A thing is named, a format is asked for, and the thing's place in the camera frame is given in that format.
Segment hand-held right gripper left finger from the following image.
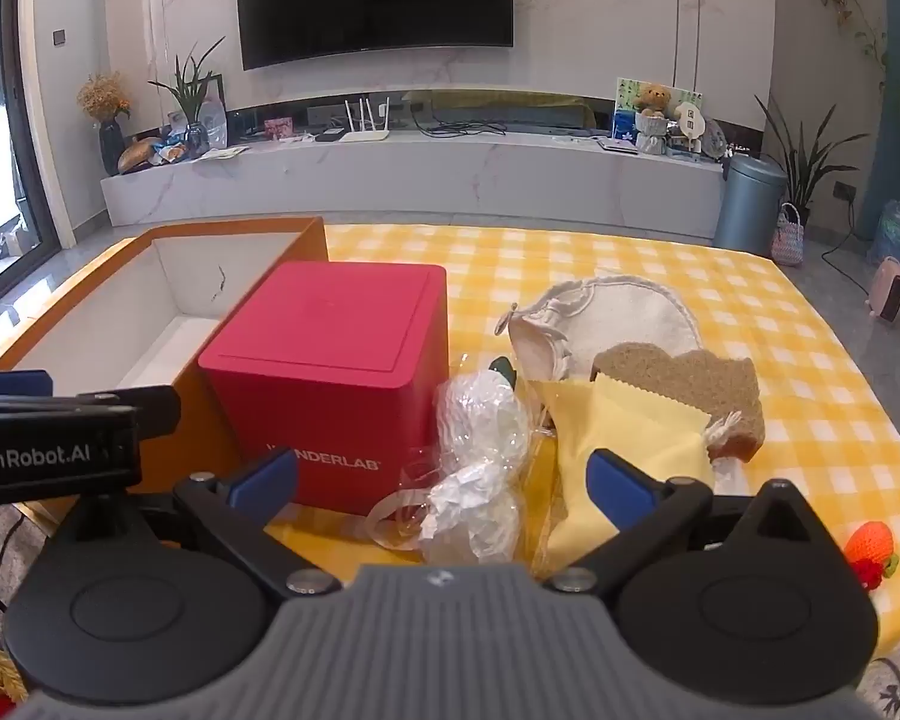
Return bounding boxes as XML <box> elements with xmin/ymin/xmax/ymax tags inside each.
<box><xmin>41</xmin><ymin>450</ymin><xmax>344</xmax><ymax>601</ymax></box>

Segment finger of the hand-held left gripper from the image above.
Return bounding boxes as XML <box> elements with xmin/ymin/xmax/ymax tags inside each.
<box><xmin>0</xmin><ymin>370</ymin><xmax>53</xmax><ymax>398</ymax></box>
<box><xmin>79</xmin><ymin>385</ymin><xmax>182</xmax><ymax>436</ymax></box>

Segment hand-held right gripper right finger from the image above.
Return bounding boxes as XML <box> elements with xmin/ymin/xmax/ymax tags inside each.
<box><xmin>544</xmin><ymin>448</ymin><xmax>848</xmax><ymax>601</ymax></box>

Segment yellow cloth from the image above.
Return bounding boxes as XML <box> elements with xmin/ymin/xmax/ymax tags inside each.
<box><xmin>529</xmin><ymin>375</ymin><xmax>717</xmax><ymax>572</ymax></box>

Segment orange storage box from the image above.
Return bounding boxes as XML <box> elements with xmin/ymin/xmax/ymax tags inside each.
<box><xmin>0</xmin><ymin>216</ymin><xmax>327</xmax><ymax>524</ymax></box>

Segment clear plastic bag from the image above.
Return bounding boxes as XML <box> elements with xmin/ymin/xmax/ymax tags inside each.
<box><xmin>364</xmin><ymin>367</ymin><xmax>550</xmax><ymax>567</ymax></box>

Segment white drawstring cloth pouch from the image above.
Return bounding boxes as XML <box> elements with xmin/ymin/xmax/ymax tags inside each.
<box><xmin>495</xmin><ymin>277</ymin><xmax>696</xmax><ymax>392</ymax></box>

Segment orange crochet strawberry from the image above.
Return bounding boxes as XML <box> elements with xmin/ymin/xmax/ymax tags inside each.
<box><xmin>844</xmin><ymin>521</ymin><xmax>900</xmax><ymax>590</ymax></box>

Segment bread slice plush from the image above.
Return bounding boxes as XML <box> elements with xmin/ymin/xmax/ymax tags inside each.
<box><xmin>589</xmin><ymin>343</ymin><xmax>766</xmax><ymax>464</ymax></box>

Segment red square box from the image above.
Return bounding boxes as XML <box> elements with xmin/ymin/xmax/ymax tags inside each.
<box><xmin>197</xmin><ymin>261</ymin><xmax>449</xmax><ymax>520</ymax></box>

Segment yellow checkered tablecloth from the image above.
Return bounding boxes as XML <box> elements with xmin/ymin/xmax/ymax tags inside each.
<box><xmin>0</xmin><ymin>221</ymin><xmax>900</xmax><ymax>662</ymax></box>

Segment brown loaf-shaped ornament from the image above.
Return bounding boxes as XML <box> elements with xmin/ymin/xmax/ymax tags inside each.
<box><xmin>118</xmin><ymin>136</ymin><xmax>163</xmax><ymax>176</ymax></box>

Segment blue snack packets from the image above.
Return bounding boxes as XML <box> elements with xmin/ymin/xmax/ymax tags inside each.
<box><xmin>154</xmin><ymin>131</ymin><xmax>196</xmax><ymax>164</ymax></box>

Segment dark vase with dried flowers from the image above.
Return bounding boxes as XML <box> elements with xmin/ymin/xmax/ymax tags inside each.
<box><xmin>77</xmin><ymin>73</ymin><xmax>133</xmax><ymax>176</ymax></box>

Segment green plant in glass vase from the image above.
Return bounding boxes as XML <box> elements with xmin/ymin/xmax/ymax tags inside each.
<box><xmin>148</xmin><ymin>37</ymin><xmax>228</xmax><ymax>160</ymax></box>

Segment pink woven bag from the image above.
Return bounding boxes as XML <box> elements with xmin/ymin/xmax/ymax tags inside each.
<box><xmin>771</xmin><ymin>202</ymin><xmax>806</xmax><ymax>268</ymax></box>

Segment grey-blue trash can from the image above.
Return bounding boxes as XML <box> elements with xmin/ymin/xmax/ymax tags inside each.
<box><xmin>712</xmin><ymin>154</ymin><xmax>789</xmax><ymax>255</ymax></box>

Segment pink heater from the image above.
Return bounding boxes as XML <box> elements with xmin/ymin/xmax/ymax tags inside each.
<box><xmin>865</xmin><ymin>256</ymin><xmax>900</xmax><ymax>324</ymax></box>

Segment white marble television console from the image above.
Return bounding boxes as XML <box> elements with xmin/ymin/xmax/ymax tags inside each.
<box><xmin>101</xmin><ymin>131</ymin><xmax>725</xmax><ymax>250</ymax></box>

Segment white router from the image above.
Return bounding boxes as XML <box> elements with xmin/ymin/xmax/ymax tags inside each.
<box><xmin>341</xmin><ymin>96</ymin><xmax>391</xmax><ymax>146</ymax></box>

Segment teddy bear bouquet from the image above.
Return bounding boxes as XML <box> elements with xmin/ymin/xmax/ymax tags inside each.
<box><xmin>635</xmin><ymin>82</ymin><xmax>674</xmax><ymax>158</ymax></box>

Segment long-leaved potted plant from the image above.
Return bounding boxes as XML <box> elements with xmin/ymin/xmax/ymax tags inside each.
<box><xmin>754</xmin><ymin>94</ymin><xmax>857</xmax><ymax>227</ymax></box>

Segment white round sign ornament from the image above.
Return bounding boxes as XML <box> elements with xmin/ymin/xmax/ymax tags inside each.
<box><xmin>675</xmin><ymin>94</ymin><xmax>707</xmax><ymax>156</ymax></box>

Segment blue water jug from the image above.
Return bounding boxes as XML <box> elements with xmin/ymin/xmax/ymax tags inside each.
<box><xmin>870</xmin><ymin>193</ymin><xmax>900</xmax><ymax>272</ymax></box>

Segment green white picture card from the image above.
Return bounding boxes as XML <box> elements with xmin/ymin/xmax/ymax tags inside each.
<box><xmin>615</xmin><ymin>77</ymin><xmax>677</xmax><ymax>137</ymax></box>

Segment black cables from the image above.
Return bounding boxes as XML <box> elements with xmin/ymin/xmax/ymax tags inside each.
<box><xmin>411</xmin><ymin>106</ymin><xmax>512</xmax><ymax>140</ymax></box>

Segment black wall television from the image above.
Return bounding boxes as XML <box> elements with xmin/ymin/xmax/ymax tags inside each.
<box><xmin>234</xmin><ymin>0</ymin><xmax>515</xmax><ymax>72</ymax></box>

